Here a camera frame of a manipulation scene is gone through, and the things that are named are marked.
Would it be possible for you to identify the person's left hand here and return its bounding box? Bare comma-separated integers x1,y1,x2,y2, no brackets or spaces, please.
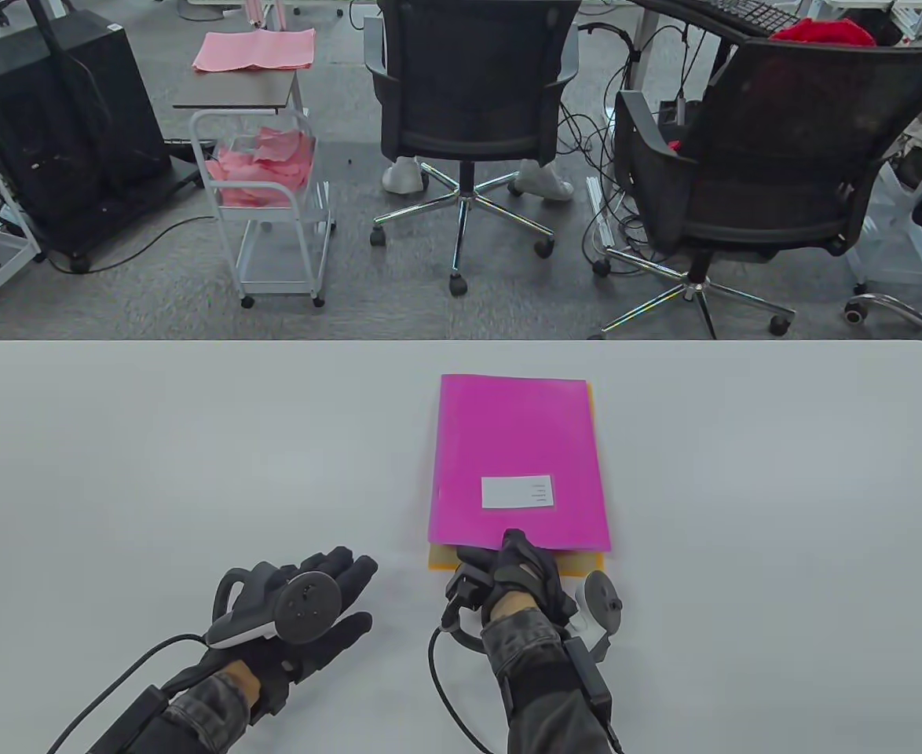
211,547,378,719

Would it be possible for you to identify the person's right hand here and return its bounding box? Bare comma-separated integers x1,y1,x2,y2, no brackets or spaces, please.
445,529,576,629

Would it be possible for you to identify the grey hand controller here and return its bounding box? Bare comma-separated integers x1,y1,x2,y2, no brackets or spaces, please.
206,572,342,649
571,571,624,635

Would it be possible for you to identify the yellow L-shaped folder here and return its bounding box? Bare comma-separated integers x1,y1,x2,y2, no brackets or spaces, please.
428,381,606,573

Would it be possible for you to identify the magenta L-shaped folder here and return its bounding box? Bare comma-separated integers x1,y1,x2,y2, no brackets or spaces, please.
428,374,612,553

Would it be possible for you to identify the person's right forearm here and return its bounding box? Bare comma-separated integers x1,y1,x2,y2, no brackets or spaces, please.
481,611,627,754

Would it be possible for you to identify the person's left forearm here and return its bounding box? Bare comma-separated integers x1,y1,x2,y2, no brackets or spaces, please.
88,668,262,754

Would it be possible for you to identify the pile of pink crumpled sheets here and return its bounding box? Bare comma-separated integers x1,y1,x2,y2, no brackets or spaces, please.
207,128,316,209

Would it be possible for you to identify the chrome base office chair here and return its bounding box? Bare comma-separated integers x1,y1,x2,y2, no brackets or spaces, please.
844,173,922,350

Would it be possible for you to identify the white rolling cart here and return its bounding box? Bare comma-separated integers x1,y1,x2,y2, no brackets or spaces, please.
173,71,335,309

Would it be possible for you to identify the black mesh office chair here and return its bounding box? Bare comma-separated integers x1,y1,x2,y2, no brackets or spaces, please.
364,0,580,298
591,39,922,340

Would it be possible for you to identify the black equipment cabinet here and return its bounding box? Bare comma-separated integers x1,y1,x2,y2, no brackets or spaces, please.
0,9,201,274

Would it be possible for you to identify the stack of pink sheets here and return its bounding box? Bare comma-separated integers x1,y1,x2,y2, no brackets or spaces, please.
192,30,316,75

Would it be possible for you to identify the black keyboard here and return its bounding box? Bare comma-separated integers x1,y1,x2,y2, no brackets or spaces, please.
669,0,803,38

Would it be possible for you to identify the red cloth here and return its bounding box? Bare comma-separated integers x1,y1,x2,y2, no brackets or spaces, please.
770,19,876,46

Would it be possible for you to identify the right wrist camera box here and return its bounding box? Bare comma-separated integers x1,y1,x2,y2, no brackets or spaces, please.
563,636,613,725

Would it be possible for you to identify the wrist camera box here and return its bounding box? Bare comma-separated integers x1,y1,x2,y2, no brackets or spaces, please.
563,636,613,725
106,685,170,749

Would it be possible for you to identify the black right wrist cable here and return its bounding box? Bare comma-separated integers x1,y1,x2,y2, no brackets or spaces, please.
428,624,509,754

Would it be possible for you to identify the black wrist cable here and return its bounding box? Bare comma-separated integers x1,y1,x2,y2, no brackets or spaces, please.
46,635,212,754
428,624,509,754

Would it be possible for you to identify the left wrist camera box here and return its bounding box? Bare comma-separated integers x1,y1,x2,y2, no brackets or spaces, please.
106,685,170,749

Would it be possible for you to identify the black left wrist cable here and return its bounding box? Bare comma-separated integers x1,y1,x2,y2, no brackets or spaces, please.
46,635,212,754

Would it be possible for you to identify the black floor cable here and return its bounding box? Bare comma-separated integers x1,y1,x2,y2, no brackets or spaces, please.
45,216,218,274

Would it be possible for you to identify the tangle of black cables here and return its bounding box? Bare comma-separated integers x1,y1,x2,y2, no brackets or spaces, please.
559,24,713,260

